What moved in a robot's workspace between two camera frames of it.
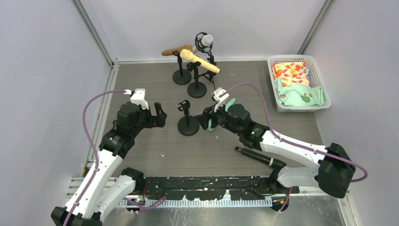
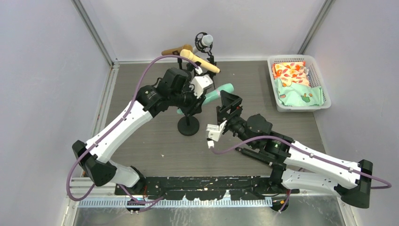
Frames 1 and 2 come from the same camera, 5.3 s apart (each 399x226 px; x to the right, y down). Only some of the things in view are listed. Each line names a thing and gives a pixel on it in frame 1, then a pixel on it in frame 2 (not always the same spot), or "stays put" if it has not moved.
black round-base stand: x=187 y=125 stays put
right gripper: x=215 y=116 → x=229 y=113
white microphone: x=207 y=40 stays put
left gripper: x=154 y=117 → x=197 y=101
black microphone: x=261 y=157 stays put
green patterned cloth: x=297 y=94 stays put
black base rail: x=239 y=188 stays put
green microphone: x=230 y=102 → x=213 y=94
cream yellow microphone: x=186 y=54 stays put
